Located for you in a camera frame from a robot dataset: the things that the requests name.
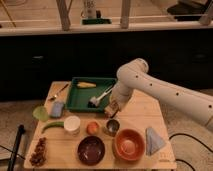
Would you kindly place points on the light green plastic cup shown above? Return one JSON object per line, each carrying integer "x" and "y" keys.
{"x": 41, "y": 114}

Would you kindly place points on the orange bowl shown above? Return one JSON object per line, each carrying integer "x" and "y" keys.
{"x": 128, "y": 145}

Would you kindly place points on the blue sponge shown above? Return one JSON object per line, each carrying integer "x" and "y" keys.
{"x": 57, "y": 109}

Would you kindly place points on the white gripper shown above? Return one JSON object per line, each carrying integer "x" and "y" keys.
{"x": 119, "y": 100}

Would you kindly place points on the white paper cup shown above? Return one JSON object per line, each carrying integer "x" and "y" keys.
{"x": 72, "y": 124}

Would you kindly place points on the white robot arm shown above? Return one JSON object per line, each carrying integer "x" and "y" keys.
{"x": 134, "y": 75}

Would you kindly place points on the brown grape bunch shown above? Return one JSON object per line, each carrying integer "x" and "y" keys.
{"x": 38, "y": 156}

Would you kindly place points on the orange fruit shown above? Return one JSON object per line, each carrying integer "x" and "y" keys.
{"x": 92, "y": 128}

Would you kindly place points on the white dish brush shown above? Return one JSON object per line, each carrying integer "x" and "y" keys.
{"x": 95, "y": 101}

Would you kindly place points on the green plastic tray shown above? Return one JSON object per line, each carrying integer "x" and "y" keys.
{"x": 78, "y": 98}

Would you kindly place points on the black pole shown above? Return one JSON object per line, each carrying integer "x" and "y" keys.
{"x": 20, "y": 132}

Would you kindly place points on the dark purple bowl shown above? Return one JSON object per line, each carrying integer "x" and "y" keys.
{"x": 91, "y": 150}

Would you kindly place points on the small metal cup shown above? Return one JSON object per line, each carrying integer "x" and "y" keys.
{"x": 112, "y": 127}

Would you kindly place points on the white bottle on green base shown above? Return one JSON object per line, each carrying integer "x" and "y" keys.
{"x": 90, "y": 15}

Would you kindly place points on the blue folded cloth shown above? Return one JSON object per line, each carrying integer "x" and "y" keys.
{"x": 154, "y": 142}

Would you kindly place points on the yellow corn cob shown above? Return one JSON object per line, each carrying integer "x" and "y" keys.
{"x": 86, "y": 85}

